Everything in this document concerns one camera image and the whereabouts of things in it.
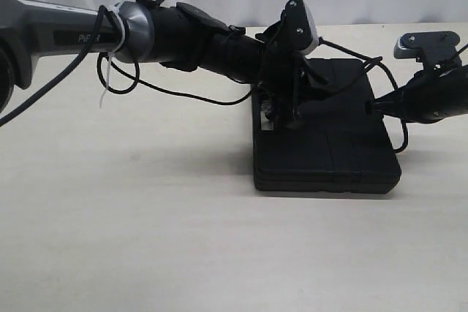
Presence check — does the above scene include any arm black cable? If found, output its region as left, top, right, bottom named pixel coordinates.
left=449, top=43, right=468, bottom=68
left=0, top=4, right=286, bottom=129

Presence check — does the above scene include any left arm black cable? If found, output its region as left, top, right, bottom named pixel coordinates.
left=0, top=4, right=286, bottom=129

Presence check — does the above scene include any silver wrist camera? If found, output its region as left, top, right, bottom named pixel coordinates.
left=393, top=31, right=462, bottom=70
left=282, top=0, right=319, bottom=56

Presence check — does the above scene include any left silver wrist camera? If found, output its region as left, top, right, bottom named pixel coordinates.
left=282, top=0, right=319, bottom=56

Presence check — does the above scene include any black plastic carrying case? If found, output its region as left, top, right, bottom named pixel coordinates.
left=252, top=77, right=401, bottom=194

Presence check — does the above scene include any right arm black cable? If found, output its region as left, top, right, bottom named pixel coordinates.
left=449, top=43, right=468, bottom=68

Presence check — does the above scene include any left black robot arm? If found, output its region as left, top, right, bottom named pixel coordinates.
left=1, top=0, right=331, bottom=111

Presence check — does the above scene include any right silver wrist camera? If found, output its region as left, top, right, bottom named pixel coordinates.
left=393, top=31, right=462, bottom=70

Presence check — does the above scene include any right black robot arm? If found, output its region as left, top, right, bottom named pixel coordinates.
left=365, top=65, right=467, bottom=124

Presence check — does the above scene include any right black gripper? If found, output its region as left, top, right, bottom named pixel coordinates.
left=365, top=70, right=453, bottom=124

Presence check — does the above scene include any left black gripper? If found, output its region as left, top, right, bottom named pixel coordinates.
left=255, top=21, right=329, bottom=126

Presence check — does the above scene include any black cord with knot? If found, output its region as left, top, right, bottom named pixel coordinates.
left=314, top=36, right=409, bottom=154

